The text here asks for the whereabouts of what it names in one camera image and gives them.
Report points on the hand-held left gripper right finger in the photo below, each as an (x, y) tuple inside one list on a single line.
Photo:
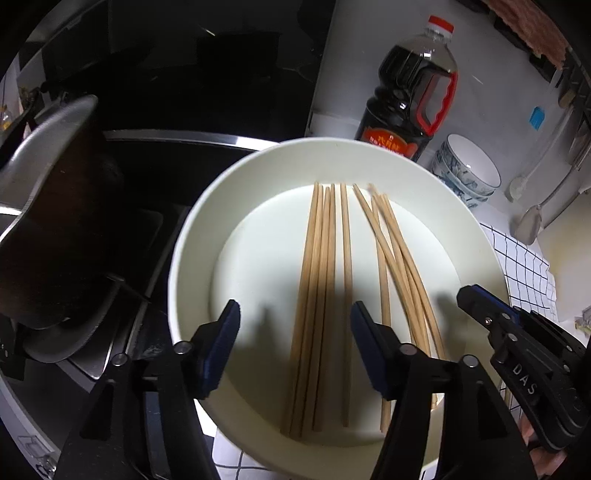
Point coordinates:
[(369, 355)]

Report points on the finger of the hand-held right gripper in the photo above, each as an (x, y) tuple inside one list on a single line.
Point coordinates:
[(473, 304), (508, 310)]

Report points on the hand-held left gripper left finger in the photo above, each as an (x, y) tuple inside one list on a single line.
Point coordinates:
[(221, 350)]

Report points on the pile of wooden chopsticks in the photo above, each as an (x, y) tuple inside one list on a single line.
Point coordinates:
[(318, 277)]

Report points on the cream plastic basin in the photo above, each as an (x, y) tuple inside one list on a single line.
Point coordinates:
[(258, 258)]

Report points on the person's right hand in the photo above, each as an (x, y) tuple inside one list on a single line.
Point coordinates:
[(547, 466)]

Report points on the white black checked cloth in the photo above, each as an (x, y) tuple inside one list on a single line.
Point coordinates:
[(521, 267)]

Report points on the hanging metal ladle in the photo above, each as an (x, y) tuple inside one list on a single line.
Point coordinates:
[(528, 224)]

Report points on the floral ceramic bowl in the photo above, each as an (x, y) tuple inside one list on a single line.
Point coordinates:
[(475, 193), (466, 202), (471, 161)]

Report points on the white bottle brush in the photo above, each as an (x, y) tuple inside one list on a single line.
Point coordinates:
[(519, 188)]

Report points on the dark metal wok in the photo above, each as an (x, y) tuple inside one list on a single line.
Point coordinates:
[(55, 230)]

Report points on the black gas stove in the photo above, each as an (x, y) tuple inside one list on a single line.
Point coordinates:
[(147, 152)]

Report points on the dark soy sauce bottle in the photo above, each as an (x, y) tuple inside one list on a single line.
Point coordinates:
[(392, 92)]

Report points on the pink hanging dishcloth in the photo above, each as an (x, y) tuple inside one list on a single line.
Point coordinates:
[(521, 27)]

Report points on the black wall rack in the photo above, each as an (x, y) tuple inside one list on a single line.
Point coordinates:
[(549, 69)]

